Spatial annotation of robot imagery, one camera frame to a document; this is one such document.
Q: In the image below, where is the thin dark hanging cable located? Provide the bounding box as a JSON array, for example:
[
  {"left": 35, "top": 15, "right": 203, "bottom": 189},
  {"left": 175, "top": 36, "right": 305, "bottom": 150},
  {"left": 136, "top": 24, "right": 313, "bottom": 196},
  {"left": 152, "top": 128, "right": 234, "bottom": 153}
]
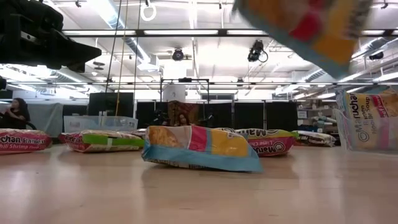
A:
[{"left": 132, "top": 0, "right": 142, "bottom": 118}]

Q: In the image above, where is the shelf clutter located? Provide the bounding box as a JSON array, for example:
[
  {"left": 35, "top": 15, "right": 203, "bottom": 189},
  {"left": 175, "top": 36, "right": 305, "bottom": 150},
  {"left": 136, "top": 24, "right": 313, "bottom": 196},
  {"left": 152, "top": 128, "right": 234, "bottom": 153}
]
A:
[{"left": 297, "top": 104, "right": 338, "bottom": 134}]

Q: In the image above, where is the grey cloth cover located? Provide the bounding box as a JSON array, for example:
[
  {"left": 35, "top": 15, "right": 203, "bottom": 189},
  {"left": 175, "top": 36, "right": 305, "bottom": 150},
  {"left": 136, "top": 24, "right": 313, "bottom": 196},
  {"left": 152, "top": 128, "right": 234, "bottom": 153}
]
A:
[{"left": 27, "top": 102, "right": 65, "bottom": 138}]

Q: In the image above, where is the lime chili shrimp ramen packet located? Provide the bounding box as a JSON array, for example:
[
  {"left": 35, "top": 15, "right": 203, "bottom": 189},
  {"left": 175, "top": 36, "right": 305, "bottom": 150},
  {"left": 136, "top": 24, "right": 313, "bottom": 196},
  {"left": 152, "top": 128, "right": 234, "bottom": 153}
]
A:
[
  {"left": 58, "top": 129, "right": 146, "bottom": 154},
  {"left": 0, "top": 128, "right": 53, "bottom": 156},
  {"left": 217, "top": 127, "right": 299, "bottom": 157}
]

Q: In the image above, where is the black hanging cable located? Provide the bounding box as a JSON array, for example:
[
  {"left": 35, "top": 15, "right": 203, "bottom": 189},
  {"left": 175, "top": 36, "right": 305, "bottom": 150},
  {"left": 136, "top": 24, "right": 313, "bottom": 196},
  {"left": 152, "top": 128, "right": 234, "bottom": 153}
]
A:
[{"left": 104, "top": 0, "right": 123, "bottom": 93}]

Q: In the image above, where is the overhead light bar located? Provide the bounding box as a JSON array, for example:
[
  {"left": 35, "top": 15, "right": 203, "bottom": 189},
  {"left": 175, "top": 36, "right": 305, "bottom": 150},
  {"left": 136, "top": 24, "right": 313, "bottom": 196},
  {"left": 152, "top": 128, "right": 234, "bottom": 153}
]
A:
[{"left": 62, "top": 28, "right": 398, "bottom": 38}]

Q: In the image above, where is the round black ceiling camera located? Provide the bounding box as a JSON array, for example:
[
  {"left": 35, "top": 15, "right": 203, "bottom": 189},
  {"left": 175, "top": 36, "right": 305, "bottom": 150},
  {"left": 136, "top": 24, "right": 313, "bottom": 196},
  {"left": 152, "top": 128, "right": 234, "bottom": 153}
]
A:
[{"left": 172, "top": 47, "right": 185, "bottom": 62}]

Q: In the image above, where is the white coiled cable ring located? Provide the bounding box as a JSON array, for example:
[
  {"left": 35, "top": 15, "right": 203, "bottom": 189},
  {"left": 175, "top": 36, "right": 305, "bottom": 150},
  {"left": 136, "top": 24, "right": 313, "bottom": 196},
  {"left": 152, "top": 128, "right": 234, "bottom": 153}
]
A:
[{"left": 139, "top": 2, "right": 157, "bottom": 22}]

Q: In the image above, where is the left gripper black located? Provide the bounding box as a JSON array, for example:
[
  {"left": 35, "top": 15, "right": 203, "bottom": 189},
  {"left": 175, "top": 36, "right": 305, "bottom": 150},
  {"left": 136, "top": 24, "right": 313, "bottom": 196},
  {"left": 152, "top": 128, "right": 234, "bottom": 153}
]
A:
[{"left": 0, "top": 0, "right": 103, "bottom": 73}]

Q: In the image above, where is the silver air duct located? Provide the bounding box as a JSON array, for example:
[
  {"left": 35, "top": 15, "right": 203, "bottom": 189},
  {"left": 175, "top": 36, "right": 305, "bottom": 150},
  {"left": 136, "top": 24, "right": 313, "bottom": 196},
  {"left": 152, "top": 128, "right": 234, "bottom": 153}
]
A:
[{"left": 88, "top": 0, "right": 160, "bottom": 72}]

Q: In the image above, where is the thin black horizontal bar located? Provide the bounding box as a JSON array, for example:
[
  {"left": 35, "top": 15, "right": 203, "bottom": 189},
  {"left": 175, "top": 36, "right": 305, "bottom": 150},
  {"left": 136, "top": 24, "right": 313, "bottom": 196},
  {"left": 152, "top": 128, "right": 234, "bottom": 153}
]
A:
[{"left": 6, "top": 80, "right": 398, "bottom": 87}]

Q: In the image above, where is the clear plastic bin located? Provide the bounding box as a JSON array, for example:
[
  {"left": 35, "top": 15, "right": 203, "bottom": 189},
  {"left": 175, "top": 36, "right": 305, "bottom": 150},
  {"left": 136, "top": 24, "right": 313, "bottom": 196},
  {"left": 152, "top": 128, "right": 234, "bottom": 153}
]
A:
[
  {"left": 334, "top": 108, "right": 398, "bottom": 154},
  {"left": 63, "top": 115, "right": 139, "bottom": 134}
]

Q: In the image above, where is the white dark ramen packet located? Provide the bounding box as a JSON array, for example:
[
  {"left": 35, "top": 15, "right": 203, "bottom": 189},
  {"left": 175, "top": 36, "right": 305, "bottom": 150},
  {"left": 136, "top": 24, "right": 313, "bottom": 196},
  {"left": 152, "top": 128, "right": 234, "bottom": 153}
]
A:
[{"left": 294, "top": 130, "right": 337, "bottom": 148}]

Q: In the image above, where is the black partition curtain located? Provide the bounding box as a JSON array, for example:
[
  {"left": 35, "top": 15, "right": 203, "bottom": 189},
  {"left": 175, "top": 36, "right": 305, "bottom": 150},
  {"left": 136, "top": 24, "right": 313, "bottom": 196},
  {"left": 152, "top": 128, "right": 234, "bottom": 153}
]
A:
[{"left": 136, "top": 101, "right": 299, "bottom": 132}]

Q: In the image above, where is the white cylinder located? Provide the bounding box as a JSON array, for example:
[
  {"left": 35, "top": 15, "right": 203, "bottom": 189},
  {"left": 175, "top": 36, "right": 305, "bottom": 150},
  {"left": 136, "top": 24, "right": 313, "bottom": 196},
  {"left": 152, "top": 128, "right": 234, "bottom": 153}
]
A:
[{"left": 162, "top": 84, "right": 187, "bottom": 103}]

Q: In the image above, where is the black frame stand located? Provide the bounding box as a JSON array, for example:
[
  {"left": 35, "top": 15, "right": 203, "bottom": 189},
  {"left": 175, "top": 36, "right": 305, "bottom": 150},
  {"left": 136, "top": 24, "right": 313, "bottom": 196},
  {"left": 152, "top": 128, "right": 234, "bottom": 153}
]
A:
[{"left": 159, "top": 77, "right": 210, "bottom": 104}]

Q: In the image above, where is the black monitor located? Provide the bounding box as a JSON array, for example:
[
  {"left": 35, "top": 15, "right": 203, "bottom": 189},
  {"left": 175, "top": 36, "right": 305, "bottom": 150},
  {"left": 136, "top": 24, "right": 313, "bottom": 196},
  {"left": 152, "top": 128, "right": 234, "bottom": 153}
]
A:
[{"left": 88, "top": 92, "right": 134, "bottom": 118}]

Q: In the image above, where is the black camera with cable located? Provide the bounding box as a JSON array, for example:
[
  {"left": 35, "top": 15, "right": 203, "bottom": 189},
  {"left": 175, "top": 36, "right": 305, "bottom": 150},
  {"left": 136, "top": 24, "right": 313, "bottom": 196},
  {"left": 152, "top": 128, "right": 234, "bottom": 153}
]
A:
[{"left": 247, "top": 39, "right": 269, "bottom": 63}]

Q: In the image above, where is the blue yellow ramen packet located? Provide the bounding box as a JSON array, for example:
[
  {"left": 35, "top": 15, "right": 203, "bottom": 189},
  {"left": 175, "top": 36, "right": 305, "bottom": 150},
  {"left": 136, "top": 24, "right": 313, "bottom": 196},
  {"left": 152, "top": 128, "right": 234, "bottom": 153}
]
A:
[
  {"left": 141, "top": 125, "right": 264, "bottom": 174},
  {"left": 335, "top": 88, "right": 398, "bottom": 152},
  {"left": 231, "top": 0, "right": 374, "bottom": 79}
]

